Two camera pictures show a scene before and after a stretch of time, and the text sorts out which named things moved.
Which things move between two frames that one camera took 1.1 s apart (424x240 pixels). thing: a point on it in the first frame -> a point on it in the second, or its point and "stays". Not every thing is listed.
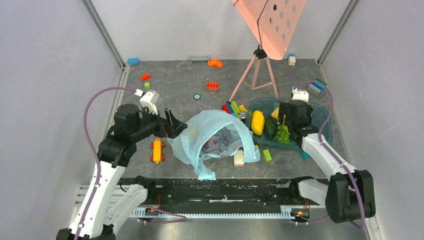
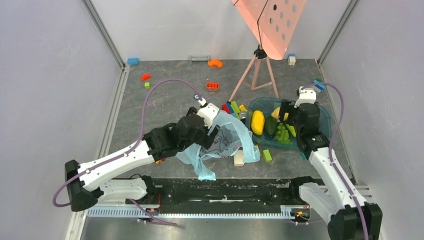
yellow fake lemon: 275,114 stays
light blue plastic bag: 211,134 stays
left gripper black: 170,127 -> 206,140
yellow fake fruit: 257,122 stays
